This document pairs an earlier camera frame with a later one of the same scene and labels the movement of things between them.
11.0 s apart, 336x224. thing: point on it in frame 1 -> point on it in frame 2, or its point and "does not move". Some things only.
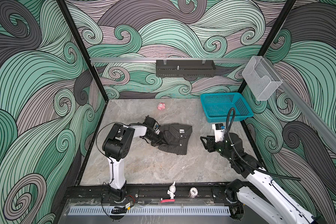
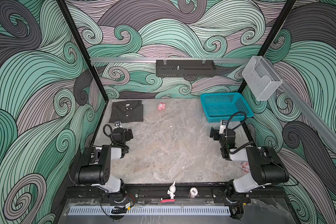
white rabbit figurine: [171, 191] does not move
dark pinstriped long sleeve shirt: [175, 137] -> [129, 111]
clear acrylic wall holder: [261, 79] does not move
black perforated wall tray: [185, 68] does not move
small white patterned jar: [193, 192] does not move
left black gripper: [159, 140] -> [127, 135]
